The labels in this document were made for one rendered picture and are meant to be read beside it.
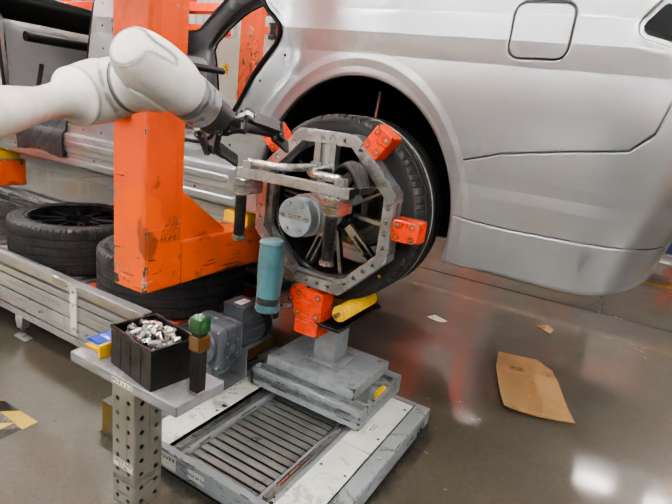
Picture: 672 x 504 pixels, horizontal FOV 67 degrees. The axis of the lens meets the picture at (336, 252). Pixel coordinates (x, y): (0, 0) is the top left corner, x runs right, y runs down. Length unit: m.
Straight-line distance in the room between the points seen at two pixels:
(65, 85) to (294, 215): 0.83
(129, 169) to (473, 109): 1.10
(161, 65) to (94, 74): 0.14
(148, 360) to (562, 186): 1.23
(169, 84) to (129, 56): 0.07
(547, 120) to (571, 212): 0.27
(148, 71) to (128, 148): 0.88
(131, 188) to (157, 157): 0.14
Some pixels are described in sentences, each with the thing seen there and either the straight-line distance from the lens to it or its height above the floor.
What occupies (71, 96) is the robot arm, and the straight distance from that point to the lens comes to 0.99.
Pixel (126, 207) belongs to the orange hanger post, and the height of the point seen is 0.80.
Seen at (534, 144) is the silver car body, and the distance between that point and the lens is 1.62.
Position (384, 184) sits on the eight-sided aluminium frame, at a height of 0.98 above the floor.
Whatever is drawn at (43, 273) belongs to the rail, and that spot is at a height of 0.38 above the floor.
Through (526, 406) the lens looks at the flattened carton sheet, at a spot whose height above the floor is 0.01.
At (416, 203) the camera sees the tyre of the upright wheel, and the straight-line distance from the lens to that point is 1.65.
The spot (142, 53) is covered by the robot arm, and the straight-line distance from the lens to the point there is 0.91.
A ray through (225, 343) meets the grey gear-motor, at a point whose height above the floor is 0.35.
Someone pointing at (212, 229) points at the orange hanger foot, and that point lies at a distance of 2.00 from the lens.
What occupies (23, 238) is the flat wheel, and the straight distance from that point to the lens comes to 2.83.
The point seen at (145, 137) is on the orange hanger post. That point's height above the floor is 1.04.
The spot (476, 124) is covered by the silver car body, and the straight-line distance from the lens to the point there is 1.66.
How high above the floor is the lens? 1.19
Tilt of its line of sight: 16 degrees down
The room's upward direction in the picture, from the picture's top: 7 degrees clockwise
